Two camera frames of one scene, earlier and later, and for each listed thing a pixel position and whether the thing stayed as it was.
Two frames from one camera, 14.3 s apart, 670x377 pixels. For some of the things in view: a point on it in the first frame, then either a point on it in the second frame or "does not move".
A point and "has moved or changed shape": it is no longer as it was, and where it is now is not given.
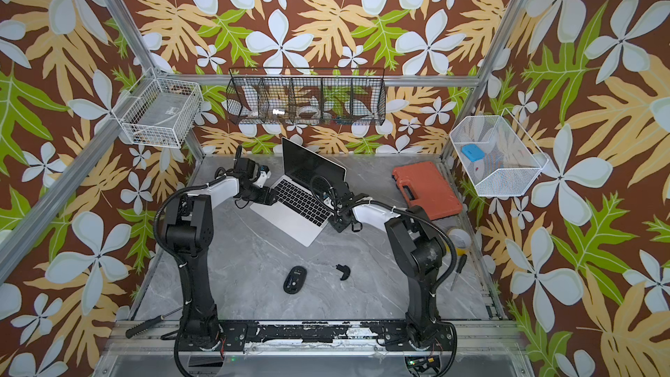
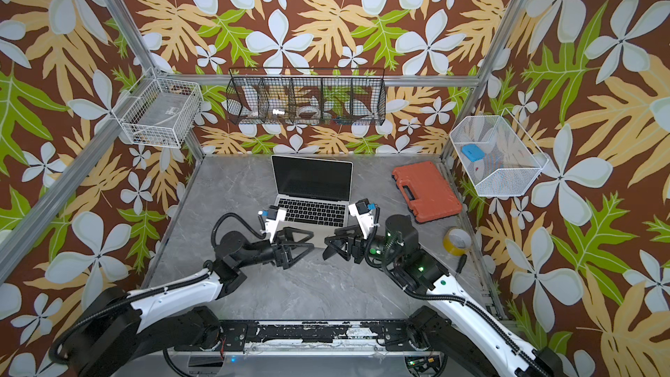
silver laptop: [308, 178] has moved or changed shape
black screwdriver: [462, 261] does not move
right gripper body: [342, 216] → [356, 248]
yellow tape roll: [461, 239] does not move
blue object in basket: [474, 153] does not move
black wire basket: [307, 96] does not move
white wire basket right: [502, 159] does not move
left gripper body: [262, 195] → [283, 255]
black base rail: [244, 335] does not move
